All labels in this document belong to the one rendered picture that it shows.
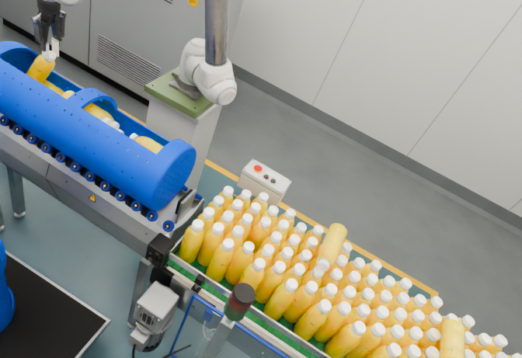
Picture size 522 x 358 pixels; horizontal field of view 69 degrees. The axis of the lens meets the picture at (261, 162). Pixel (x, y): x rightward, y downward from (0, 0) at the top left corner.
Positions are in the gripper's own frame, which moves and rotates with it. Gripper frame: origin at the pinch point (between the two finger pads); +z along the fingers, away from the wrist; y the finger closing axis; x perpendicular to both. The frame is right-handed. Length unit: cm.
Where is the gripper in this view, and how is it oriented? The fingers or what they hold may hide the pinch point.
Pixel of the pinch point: (50, 49)
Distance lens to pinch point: 173.9
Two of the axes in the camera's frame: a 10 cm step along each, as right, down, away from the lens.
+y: -4.2, 4.9, -7.7
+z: -3.1, 7.2, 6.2
